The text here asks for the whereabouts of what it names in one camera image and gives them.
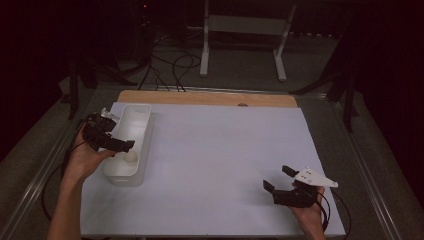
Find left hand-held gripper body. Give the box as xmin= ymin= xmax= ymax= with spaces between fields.
xmin=82 ymin=107 xmax=129 ymax=153

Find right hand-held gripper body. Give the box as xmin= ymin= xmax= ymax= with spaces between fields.
xmin=272 ymin=167 xmax=339 ymax=209

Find white plastic bin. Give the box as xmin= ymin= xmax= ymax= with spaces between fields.
xmin=101 ymin=103 xmax=153 ymax=188

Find person's left hand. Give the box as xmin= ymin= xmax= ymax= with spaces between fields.
xmin=63 ymin=132 xmax=116 ymax=183

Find person's right hand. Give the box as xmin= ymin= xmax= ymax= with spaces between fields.
xmin=289 ymin=186 xmax=327 ymax=235

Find black stand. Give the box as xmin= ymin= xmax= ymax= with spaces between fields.
xmin=59 ymin=59 xmax=138 ymax=121
xmin=289 ymin=66 xmax=361 ymax=134

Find white table mat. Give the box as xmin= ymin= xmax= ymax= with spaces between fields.
xmin=79 ymin=101 xmax=347 ymax=238

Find white metal stand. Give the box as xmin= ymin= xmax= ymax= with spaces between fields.
xmin=199 ymin=0 xmax=298 ymax=83

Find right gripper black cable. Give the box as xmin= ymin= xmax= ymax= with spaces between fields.
xmin=314 ymin=191 xmax=353 ymax=240

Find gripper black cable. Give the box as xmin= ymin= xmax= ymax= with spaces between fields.
xmin=314 ymin=191 xmax=353 ymax=240
xmin=41 ymin=118 xmax=89 ymax=223

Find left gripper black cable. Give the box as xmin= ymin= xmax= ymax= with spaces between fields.
xmin=41 ymin=118 xmax=89 ymax=223

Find black floor cables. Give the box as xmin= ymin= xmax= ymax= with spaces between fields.
xmin=138 ymin=31 xmax=203 ymax=93

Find metal floor rail frame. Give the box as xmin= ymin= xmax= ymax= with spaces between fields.
xmin=0 ymin=84 xmax=404 ymax=240

